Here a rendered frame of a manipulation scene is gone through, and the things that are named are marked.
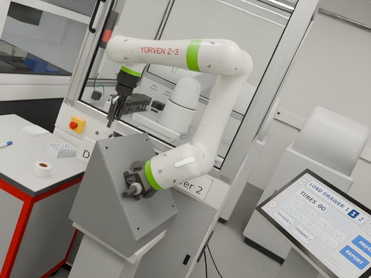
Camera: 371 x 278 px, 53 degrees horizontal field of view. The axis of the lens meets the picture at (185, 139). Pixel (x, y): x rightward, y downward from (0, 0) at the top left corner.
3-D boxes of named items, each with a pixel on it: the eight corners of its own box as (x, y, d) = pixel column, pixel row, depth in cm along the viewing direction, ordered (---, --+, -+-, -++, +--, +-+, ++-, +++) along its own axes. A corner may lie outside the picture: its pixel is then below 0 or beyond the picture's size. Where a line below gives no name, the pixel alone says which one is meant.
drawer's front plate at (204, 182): (203, 200, 188) (212, 181, 185) (153, 174, 193) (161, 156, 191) (203, 199, 189) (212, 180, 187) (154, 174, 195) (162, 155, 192)
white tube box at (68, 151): (56, 158, 179) (58, 151, 178) (45, 150, 183) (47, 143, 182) (75, 156, 190) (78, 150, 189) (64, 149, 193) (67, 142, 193)
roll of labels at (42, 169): (49, 178, 158) (52, 170, 157) (32, 175, 154) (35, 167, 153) (48, 171, 164) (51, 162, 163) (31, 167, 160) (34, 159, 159)
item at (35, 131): (33, 137, 191) (34, 134, 191) (19, 130, 193) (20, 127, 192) (48, 134, 203) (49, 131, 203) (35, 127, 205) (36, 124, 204)
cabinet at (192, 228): (162, 333, 207) (220, 212, 188) (15, 244, 226) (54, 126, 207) (201, 257, 297) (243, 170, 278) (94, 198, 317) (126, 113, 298)
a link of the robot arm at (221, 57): (243, 79, 133) (248, 44, 132) (233, 74, 122) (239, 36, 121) (196, 74, 140) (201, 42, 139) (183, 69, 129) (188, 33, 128)
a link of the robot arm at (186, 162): (170, 187, 149) (212, 171, 142) (152, 193, 134) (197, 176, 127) (159, 157, 150) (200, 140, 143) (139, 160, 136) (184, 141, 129)
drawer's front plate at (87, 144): (128, 185, 169) (137, 164, 166) (75, 157, 174) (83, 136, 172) (130, 184, 170) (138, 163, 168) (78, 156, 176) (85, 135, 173)
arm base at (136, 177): (125, 213, 126) (139, 208, 124) (107, 174, 126) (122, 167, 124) (157, 192, 150) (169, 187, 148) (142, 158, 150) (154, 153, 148)
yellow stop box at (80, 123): (78, 133, 198) (81, 121, 197) (66, 128, 200) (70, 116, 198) (83, 132, 203) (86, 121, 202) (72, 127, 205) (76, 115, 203)
